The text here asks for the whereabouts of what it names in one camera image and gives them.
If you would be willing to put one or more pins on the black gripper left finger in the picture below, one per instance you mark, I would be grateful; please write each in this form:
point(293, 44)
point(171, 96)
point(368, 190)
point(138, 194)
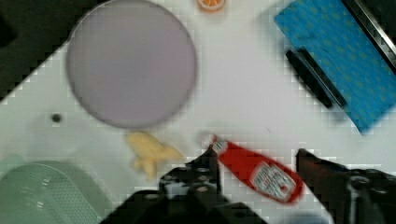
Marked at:
point(202, 171)

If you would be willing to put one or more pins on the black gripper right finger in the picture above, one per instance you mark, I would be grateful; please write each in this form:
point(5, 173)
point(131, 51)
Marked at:
point(351, 196)

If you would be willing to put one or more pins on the yellow toy banana bunch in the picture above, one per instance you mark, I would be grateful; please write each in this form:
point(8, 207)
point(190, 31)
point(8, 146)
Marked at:
point(149, 151)

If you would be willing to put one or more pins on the red ketchup bottle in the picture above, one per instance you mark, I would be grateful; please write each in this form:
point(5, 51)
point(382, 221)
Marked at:
point(262, 174)

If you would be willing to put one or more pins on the purple round plate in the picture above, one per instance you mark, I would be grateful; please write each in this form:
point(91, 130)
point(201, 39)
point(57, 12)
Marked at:
point(131, 63)

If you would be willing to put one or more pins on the green plastic colander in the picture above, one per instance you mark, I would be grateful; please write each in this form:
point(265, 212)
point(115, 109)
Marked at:
point(49, 192)

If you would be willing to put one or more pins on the orange slice toy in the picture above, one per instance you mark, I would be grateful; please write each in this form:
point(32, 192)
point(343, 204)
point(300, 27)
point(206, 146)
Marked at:
point(211, 5)

